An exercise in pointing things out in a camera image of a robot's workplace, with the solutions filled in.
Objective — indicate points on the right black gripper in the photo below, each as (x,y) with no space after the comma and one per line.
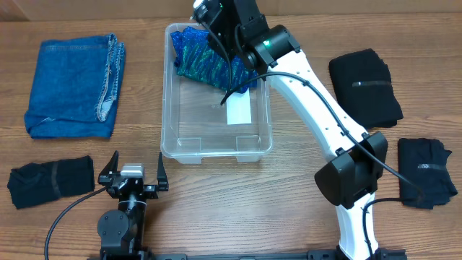
(219,38)

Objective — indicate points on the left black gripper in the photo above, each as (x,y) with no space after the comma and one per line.
(132,185)

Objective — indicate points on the blue sequin fabric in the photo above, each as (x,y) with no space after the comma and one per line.
(195,60)

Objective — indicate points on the large black garment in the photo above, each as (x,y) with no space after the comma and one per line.
(363,87)

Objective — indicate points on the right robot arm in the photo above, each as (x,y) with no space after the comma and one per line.
(354,157)

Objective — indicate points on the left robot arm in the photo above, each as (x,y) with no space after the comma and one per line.
(122,230)

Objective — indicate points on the clear plastic storage bin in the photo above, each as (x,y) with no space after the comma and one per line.
(194,123)

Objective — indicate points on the white label in bin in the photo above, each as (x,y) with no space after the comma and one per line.
(238,109)

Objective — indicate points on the small black garment left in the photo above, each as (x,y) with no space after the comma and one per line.
(38,183)

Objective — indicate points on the small black garment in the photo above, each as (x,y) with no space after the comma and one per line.
(38,183)
(424,162)

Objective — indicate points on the folded blue denim jeans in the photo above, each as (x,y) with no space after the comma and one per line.
(76,88)

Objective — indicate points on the small black garment right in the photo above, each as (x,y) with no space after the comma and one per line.
(424,162)

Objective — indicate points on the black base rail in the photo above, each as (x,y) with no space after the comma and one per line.
(324,254)

